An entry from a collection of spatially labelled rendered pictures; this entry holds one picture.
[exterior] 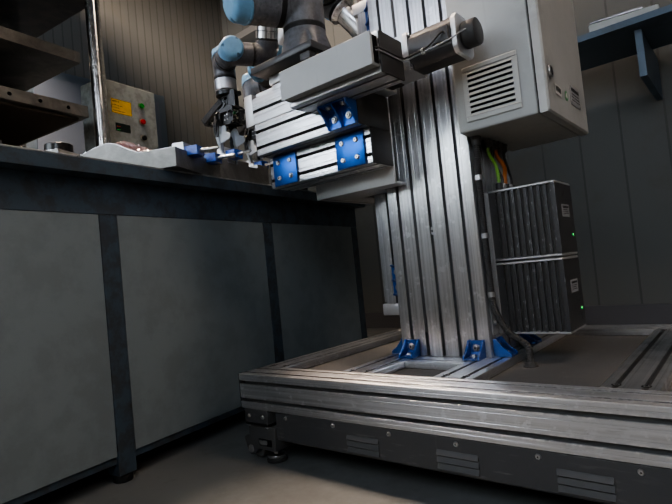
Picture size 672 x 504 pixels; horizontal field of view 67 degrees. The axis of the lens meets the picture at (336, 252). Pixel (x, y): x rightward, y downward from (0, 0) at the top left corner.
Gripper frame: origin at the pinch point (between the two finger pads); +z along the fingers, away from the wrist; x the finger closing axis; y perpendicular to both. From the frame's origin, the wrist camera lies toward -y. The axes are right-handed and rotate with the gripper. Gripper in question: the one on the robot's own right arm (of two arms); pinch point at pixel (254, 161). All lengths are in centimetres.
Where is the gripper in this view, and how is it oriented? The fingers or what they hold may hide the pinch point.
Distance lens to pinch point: 211.7
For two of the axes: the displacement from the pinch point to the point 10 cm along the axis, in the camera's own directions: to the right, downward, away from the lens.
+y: 8.5, -1.1, -5.2
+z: 1.0, 9.9, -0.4
